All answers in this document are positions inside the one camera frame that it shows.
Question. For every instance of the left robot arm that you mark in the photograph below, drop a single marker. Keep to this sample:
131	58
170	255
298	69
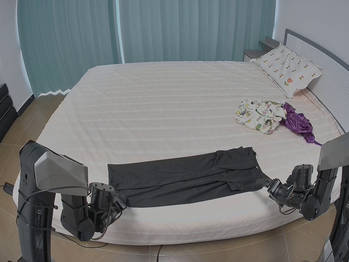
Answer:
57	170

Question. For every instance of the white printed garment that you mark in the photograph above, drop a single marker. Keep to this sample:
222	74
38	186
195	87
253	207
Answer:
259	115

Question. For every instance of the small black box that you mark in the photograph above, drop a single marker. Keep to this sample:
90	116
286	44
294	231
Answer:
8	189

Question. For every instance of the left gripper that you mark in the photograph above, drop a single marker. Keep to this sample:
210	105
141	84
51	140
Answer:
120	203

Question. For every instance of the grey bedside table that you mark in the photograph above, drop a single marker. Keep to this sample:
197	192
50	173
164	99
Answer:
256	54

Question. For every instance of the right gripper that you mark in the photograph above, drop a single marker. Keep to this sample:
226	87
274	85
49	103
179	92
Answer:
276	190

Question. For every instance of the bed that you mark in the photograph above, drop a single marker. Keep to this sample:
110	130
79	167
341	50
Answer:
163	97

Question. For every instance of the black chest of drawers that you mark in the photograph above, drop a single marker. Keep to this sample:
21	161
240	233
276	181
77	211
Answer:
6	113

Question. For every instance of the purple garment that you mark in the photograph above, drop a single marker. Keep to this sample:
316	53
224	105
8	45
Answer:
297	121

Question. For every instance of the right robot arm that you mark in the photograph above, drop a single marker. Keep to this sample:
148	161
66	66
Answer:
331	154

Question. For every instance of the blue-green curtain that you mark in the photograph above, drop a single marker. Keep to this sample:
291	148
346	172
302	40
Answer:
196	23
68	37

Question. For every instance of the black T-shirt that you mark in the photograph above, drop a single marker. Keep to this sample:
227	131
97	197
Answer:
185	181

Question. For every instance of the white printed pillow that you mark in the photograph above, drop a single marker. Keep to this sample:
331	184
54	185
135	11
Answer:
289	69

